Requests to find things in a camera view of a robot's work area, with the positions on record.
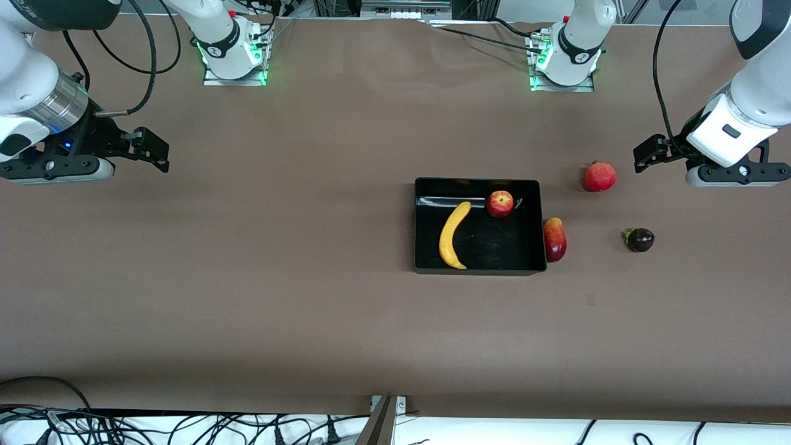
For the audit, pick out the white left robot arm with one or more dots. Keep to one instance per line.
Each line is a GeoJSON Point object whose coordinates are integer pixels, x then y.
{"type": "Point", "coordinates": [763, 86]}

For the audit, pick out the aluminium frame rail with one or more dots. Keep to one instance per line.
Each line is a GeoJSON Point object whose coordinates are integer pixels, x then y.
{"type": "Point", "coordinates": [405, 5]}

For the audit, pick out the yellow banana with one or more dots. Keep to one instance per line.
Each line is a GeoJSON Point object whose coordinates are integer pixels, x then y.
{"type": "Point", "coordinates": [448, 238]}

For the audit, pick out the dark purple mangosteen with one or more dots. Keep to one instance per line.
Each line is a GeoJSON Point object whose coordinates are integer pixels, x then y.
{"type": "Point", "coordinates": [641, 240]}

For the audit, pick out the dark metal beam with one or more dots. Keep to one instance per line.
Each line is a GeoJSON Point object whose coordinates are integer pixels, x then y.
{"type": "Point", "coordinates": [378, 426]}

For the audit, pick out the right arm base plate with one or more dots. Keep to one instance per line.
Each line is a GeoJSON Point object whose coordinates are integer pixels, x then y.
{"type": "Point", "coordinates": [213, 79]}

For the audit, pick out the red yellow apple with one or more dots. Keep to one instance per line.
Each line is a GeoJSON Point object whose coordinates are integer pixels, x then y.
{"type": "Point", "coordinates": [500, 204]}

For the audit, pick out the red pomegranate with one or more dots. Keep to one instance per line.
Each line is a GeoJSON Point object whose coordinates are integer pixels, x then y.
{"type": "Point", "coordinates": [600, 177]}

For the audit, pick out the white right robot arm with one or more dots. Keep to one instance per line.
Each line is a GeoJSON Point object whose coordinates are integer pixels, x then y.
{"type": "Point", "coordinates": [25, 62]}

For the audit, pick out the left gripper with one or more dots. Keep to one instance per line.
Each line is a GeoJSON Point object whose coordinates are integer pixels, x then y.
{"type": "Point", "coordinates": [678, 149]}

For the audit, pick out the black rectangular plastic tray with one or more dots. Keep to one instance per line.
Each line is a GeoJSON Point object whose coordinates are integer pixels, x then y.
{"type": "Point", "coordinates": [494, 247]}

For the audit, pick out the red orange mango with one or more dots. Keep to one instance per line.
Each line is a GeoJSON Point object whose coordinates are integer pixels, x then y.
{"type": "Point", "coordinates": [554, 241]}

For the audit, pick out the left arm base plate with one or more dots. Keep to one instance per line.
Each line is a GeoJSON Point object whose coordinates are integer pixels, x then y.
{"type": "Point", "coordinates": [587, 86]}

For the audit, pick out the silver metal bracket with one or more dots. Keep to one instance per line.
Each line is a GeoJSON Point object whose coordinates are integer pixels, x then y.
{"type": "Point", "coordinates": [401, 405]}

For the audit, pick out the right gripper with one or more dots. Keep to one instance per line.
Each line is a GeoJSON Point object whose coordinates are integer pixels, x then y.
{"type": "Point", "coordinates": [99, 137]}

